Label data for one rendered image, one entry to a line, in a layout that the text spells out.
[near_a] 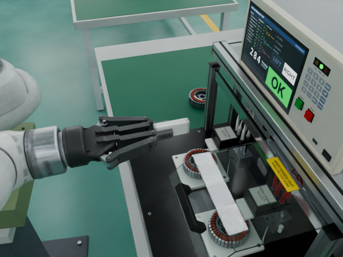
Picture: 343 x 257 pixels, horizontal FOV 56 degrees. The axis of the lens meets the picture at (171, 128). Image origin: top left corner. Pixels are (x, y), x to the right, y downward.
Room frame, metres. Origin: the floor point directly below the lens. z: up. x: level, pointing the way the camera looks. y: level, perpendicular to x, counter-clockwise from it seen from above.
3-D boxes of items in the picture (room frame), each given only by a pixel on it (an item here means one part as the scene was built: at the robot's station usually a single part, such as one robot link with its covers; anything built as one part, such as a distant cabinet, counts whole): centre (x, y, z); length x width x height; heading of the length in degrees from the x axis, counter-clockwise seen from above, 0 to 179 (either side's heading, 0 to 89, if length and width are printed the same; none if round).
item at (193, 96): (1.10, -0.13, 0.77); 0.11 x 0.11 x 0.04
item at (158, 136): (0.43, 0.02, 1.18); 0.05 x 0.03 x 0.01; 105
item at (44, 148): (0.40, 0.22, 1.18); 0.09 x 0.06 x 0.09; 15
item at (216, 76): (0.61, -0.22, 1.03); 0.62 x 0.01 x 0.03; 16
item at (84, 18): (2.93, 0.32, 0.37); 1.85 x 1.10 x 0.75; 16
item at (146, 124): (0.45, 0.09, 1.18); 0.11 x 0.01 x 0.04; 107
